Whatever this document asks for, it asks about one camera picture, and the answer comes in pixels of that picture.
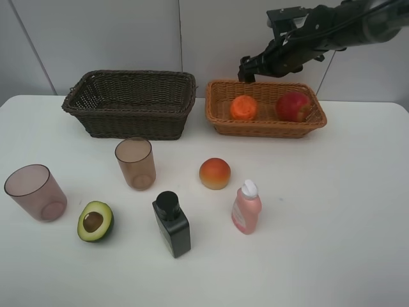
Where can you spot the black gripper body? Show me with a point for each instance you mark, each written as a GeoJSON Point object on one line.
{"type": "Point", "coordinates": [280, 59]}

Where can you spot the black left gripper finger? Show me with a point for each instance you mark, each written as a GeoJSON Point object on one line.
{"type": "Point", "coordinates": [243, 74]}

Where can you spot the orange mandarin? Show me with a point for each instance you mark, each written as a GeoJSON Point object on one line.
{"type": "Point", "coordinates": [243, 107]}

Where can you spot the red apple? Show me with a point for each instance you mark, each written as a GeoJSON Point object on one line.
{"type": "Point", "coordinates": [293, 107]}

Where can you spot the round bread bun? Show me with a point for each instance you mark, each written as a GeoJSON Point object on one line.
{"type": "Point", "coordinates": [215, 173]}

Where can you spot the pink bottle white cap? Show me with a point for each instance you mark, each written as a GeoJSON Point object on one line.
{"type": "Point", "coordinates": [246, 208]}

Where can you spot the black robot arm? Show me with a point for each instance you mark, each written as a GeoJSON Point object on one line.
{"type": "Point", "coordinates": [305, 34]}

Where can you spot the tan wicker basket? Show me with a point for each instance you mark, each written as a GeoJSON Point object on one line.
{"type": "Point", "coordinates": [220, 94]}

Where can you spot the dark brown wicker basket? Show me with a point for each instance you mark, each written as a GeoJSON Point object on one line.
{"type": "Point", "coordinates": [123, 104]}

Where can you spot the brown transparent cup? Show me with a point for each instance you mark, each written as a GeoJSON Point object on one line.
{"type": "Point", "coordinates": [135, 158]}

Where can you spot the black rectangular bottle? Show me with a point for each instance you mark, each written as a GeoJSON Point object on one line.
{"type": "Point", "coordinates": [173, 223]}

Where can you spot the avocado half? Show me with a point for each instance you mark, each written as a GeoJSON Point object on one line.
{"type": "Point", "coordinates": [96, 222]}

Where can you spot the purple transparent cup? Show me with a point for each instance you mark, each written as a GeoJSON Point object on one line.
{"type": "Point", "coordinates": [34, 188]}

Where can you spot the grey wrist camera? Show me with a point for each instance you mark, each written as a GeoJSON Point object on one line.
{"type": "Point", "coordinates": [283, 20]}

